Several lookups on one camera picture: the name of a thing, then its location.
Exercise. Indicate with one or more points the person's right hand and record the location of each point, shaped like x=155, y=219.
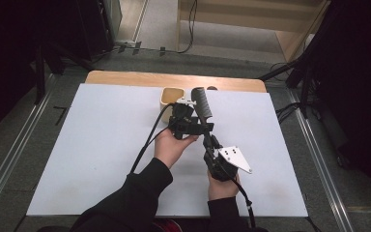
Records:
x=222, y=190

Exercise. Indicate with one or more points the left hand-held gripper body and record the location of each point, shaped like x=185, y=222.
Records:
x=183, y=124

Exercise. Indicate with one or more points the black metal stand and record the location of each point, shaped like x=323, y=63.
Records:
x=304, y=96
x=39, y=80

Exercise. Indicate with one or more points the white table mat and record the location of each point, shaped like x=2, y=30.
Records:
x=103, y=154

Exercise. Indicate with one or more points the small dark round object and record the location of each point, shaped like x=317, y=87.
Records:
x=212, y=88

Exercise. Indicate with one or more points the white power strip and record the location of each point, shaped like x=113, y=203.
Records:
x=127, y=43

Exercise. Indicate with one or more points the black curtain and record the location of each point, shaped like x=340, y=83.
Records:
x=360, y=64
x=6, y=48

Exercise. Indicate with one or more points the person's left hand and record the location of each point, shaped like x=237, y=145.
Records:
x=169, y=148

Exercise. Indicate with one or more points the aluminium floor rail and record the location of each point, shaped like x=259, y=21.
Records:
x=322, y=167
x=13, y=154

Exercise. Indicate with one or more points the beige square cup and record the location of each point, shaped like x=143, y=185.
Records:
x=170, y=95

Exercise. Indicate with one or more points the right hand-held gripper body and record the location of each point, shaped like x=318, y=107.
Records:
x=228, y=161

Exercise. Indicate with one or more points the wooden shelf unit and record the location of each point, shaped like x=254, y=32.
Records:
x=296, y=42

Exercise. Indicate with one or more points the red cloth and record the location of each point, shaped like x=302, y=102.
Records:
x=167, y=226

